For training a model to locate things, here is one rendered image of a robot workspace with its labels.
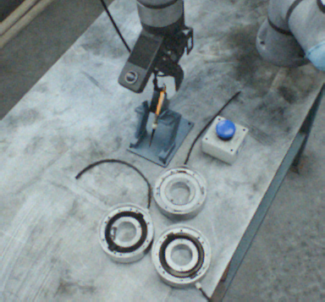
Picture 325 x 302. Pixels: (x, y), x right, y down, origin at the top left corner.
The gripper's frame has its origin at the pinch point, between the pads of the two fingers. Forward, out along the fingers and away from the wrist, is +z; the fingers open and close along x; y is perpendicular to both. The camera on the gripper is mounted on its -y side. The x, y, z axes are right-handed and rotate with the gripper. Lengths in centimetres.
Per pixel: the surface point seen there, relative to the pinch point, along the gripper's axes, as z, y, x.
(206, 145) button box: 9.1, -1.5, -10.6
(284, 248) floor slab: 92, 20, -31
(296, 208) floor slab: 92, 36, -29
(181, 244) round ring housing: 9.4, -22.0, -16.0
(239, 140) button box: 7.7, 1.9, -16.3
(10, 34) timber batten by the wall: 90, 57, 131
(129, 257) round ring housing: 8.2, -29.0, -9.3
